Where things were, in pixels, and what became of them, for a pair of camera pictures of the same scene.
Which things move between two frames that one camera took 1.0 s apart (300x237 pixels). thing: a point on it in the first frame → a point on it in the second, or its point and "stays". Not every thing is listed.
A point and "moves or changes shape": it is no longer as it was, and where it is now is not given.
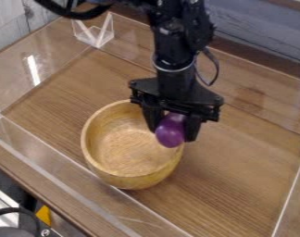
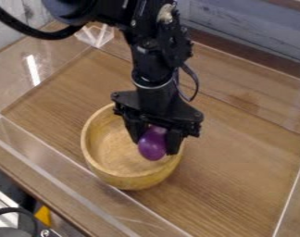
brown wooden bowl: x=122 y=149 stays
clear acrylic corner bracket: x=95 y=35 stays
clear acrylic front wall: x=47 y=196 stays
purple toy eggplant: x=170 y=130 moves or changes shape
